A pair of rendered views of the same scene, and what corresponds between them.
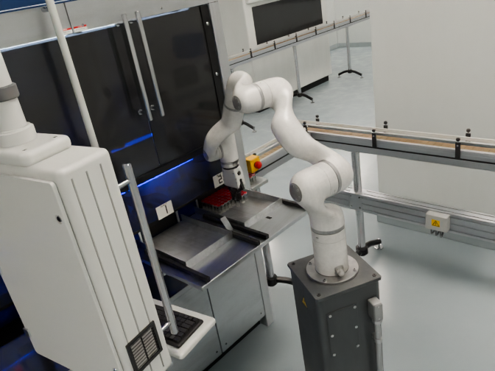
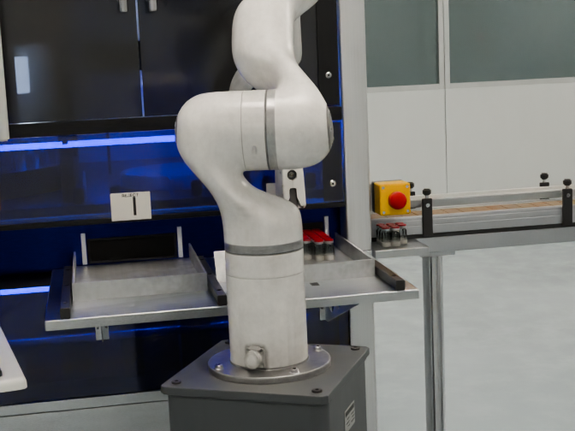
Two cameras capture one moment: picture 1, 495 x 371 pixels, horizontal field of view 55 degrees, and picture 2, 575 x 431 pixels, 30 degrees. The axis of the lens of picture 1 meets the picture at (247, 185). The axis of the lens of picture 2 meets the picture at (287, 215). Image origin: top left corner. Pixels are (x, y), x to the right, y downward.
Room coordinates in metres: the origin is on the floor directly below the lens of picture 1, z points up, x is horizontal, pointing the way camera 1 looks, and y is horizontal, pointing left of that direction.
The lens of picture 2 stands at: (0.11, -1.16, 1.35)
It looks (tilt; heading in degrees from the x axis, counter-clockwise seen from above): 9 degrees down; 33
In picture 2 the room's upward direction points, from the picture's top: 2 degrees counter-clockwise
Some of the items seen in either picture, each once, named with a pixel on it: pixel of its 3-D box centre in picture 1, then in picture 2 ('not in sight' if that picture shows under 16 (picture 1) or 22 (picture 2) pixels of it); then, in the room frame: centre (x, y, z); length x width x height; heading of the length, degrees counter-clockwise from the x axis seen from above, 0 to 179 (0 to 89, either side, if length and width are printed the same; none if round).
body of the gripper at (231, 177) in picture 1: (232, 174); (288, 180); (2.00, 0.06, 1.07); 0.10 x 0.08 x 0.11; 43
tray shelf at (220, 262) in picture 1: (223, 230); (222, 282); (1.85, 0.14, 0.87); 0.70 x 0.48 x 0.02; 133
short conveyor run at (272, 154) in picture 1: (267, 153); (488, 212); (2.58, -0.15, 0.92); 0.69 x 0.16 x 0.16; 133
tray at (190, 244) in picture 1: (183, 238); (136, 269); (1.79, 0.31, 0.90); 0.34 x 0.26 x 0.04; 43
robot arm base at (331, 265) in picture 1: (329, 248); (266, 307); (1.44, -0.25, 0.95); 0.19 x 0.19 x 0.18
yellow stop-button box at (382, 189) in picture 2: (250, 163); (391, 197); (2.28, -0.04, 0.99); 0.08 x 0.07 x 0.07; 43
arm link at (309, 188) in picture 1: (317, 199); (239, 170); (1.42, -0.22, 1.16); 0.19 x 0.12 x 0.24; 119
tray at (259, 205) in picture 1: (237, 205); (295, 256); (2.02, 0.06, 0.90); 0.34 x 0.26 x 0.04; 43
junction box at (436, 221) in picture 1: (437, 221); not in sight; (2.20, -0.99, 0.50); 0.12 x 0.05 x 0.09; 43
